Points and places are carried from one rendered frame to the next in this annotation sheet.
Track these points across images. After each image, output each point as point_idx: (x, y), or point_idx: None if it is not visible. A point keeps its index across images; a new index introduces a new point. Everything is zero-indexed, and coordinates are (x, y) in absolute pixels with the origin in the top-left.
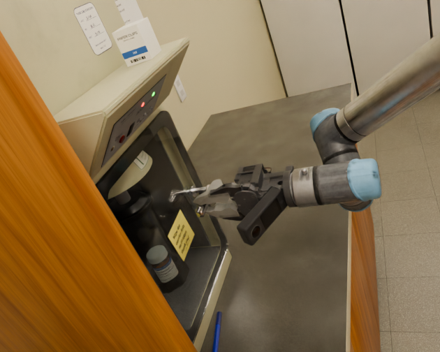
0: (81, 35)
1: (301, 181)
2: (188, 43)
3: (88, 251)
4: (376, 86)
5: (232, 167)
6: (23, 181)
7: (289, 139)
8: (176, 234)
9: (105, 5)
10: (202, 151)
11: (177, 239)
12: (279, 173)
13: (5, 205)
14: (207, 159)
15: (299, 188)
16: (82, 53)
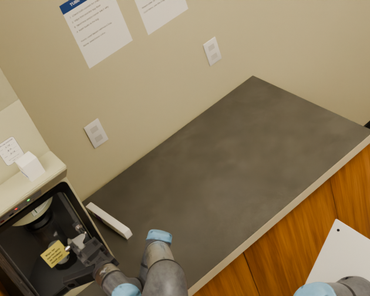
0: None
1: (98, 276)
2: (66, 169)
3: None
4: (150, 254)
5: (194, 172)
6: None
7: (253, 172)
8: (49, 254)
9: (24, 132)
10: (199, 129)
11: (49, 256)
12: (104, 257)
13: None
14: (192, 145)
15: (97, 279)
16: None
